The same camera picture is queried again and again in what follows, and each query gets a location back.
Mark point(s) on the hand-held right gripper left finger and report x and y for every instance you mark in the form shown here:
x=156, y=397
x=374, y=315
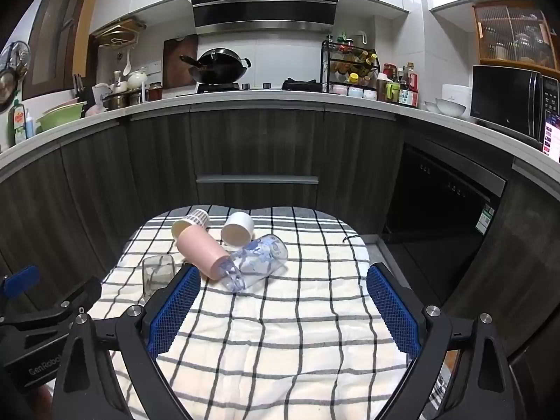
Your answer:
x=173, y=310

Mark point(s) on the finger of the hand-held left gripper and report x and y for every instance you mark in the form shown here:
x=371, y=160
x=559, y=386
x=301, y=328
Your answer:
x=19, y=281
x=65, y=304

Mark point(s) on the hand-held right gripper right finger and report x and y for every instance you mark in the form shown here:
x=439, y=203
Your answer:
x=391, y=310

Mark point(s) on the small clear glass cup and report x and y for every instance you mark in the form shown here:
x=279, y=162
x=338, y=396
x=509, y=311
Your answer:
x=157, y=271

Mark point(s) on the pink plastic cup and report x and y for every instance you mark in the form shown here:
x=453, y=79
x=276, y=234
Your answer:
x=201, y=249

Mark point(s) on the white striped cup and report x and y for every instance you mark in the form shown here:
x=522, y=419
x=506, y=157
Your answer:
x=197, y=218

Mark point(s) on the clear blue printed glass cup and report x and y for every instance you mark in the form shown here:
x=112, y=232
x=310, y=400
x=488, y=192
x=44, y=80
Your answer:
x=258, y=262

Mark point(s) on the white plain cup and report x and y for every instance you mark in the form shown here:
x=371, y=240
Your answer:
x=238, y=227

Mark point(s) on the black white checked cloth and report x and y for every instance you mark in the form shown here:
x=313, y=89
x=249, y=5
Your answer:
x=284, y=337

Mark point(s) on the black built-in dishwasher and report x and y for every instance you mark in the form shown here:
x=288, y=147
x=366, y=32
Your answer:
x=437, y=210

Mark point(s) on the green dish soap bottle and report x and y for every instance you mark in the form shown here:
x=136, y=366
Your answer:
x=17, y=124

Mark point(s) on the white blue squeeze bottle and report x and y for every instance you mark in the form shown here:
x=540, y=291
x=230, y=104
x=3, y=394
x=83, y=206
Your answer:
x=29, y=124

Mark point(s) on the green plastic basin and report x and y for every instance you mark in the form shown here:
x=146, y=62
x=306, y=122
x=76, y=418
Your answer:
x=61, y=118

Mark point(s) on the dark wood kitchen cabinets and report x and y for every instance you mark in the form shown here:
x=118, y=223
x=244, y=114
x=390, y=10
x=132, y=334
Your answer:
x=262, y=140

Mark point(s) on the white electric kettle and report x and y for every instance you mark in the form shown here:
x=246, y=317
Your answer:
x=101, y=94

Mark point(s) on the white ceramic bowl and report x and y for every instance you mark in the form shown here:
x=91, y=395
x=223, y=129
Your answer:
x=450, y=107

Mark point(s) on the green lidded pitcher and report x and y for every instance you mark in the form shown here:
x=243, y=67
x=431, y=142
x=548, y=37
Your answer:
x=392, y=92

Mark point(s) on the dark sauce bottle red label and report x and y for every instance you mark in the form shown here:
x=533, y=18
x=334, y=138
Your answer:
x=408, y=89

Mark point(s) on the white rice cooker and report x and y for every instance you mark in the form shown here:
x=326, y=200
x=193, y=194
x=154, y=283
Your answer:
x=457, y=94

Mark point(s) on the white teapot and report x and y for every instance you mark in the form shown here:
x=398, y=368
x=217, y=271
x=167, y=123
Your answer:
x=137, y=79

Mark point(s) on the lit phone screen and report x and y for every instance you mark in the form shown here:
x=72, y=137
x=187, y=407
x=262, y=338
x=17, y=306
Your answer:
x=552, y=135

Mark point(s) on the red lidded jar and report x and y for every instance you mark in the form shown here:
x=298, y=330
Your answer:
x=389, y=71

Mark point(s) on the white ladle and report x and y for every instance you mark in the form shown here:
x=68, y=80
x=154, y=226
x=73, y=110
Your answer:
x=127, y=65

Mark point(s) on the black microwave oven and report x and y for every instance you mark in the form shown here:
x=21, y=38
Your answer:
x=503, y=96

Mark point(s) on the black gas stove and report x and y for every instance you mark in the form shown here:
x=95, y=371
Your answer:
x=302, y=85

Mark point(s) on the brown wooden door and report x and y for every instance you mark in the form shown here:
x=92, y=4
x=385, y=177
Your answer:
x=52, y=39

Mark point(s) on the dark wooden cutting board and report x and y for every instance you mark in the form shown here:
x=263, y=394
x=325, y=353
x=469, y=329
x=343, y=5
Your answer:
x=175, y=61

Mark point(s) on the black wok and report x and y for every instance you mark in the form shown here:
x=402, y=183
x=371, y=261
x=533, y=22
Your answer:
x=218, y=63

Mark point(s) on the wooden glass door cabinet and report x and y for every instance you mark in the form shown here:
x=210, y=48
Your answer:
x=512, y=35

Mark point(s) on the black range hood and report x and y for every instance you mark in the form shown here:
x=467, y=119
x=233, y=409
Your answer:
x=262, y=8

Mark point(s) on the wooden wall shelf rack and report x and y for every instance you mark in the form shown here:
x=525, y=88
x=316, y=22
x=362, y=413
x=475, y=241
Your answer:
x=120, y=28

